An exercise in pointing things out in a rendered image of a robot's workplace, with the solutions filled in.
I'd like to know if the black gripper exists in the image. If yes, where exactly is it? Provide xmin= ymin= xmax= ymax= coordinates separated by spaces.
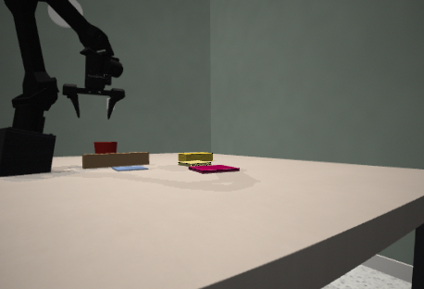
xmin=63 ymin=69 xmax=125 ymax=119

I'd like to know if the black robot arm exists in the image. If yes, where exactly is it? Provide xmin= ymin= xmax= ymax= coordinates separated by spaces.
xmin=4 ymin=0 xmax=123 ymax=133

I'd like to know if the red cup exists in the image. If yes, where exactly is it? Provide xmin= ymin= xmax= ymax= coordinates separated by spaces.
xmin=94 ymin=142 xmax=118 ymax=154

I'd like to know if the magenta flat square tile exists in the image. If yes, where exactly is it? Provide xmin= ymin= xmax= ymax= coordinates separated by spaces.
xmin=188 ymin=165 xmax=240 ymax=174

